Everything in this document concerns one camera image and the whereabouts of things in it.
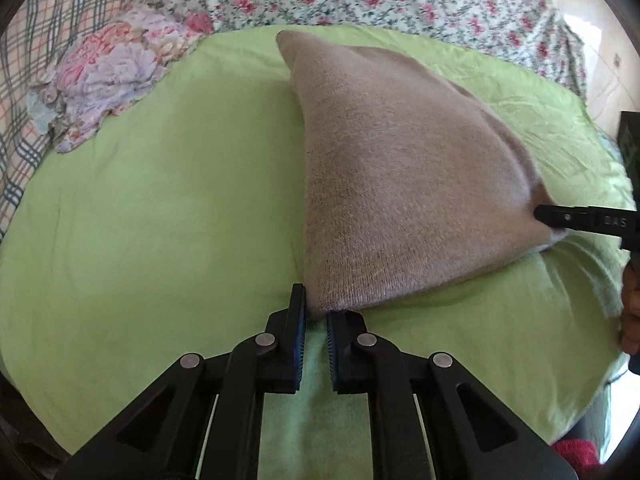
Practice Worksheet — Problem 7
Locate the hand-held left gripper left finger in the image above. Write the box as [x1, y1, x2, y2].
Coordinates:
[52, 282, 307, 480]

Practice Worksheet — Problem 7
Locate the green bed sheet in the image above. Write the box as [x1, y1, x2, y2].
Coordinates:
[0, 24, 632, 455]

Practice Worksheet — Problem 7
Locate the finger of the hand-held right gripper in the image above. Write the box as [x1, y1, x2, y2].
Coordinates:
[533, 203, 593, 235]

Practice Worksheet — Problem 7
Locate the red cloth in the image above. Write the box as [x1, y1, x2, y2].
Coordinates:
[550, 437, 599, 480]

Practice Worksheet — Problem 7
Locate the floral quilt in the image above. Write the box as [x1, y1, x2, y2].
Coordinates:
[150, 0, 590, 102]

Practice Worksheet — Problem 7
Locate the purple floral cloth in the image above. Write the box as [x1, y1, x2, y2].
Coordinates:
[27, 2, 214, 155]

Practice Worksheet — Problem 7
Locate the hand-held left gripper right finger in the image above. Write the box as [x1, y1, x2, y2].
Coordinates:
[326, 310, 576, 480]

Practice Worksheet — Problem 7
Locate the person's right hand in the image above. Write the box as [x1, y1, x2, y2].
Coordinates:
[619, 260, 640, 357]

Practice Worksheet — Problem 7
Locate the beige knitted sweater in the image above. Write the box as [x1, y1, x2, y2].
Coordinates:
[276, 30, 569, 322]

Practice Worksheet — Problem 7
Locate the plaid blanket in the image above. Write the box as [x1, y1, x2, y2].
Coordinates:
[0, 0, 167, 242]

